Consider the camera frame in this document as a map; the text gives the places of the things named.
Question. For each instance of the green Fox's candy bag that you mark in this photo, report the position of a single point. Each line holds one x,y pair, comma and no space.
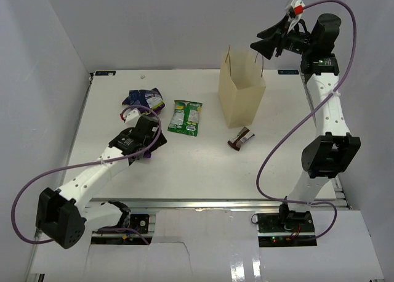
185,119

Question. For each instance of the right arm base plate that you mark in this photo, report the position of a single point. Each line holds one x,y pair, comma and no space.
273,233

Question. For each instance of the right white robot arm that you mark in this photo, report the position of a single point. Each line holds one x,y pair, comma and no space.
334,147

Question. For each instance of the crumpled dark purple snack bag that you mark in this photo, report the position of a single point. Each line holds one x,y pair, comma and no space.
148,98

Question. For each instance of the left blue table label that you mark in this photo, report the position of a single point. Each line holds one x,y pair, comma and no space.
105,73

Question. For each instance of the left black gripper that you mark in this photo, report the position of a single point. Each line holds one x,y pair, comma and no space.
160,141

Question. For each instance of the aluminium front rail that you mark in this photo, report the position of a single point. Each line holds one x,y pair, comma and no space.
201,203

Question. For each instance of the blue table label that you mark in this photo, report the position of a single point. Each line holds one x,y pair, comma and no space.
288,72
105,73

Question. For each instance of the brown chocolate bar right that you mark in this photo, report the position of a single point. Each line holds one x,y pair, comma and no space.
242,137

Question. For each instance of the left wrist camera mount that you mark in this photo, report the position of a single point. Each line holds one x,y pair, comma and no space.
130,116

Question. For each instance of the brown paper bag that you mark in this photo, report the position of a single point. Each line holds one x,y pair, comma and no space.
241,86

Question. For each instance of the right blue table label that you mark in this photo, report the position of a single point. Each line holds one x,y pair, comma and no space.
288,72

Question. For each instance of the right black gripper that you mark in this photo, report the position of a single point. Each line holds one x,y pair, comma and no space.
266,47

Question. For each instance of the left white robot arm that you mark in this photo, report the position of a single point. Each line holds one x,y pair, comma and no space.
63,214

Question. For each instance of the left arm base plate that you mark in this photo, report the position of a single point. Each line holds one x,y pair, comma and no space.
136,229

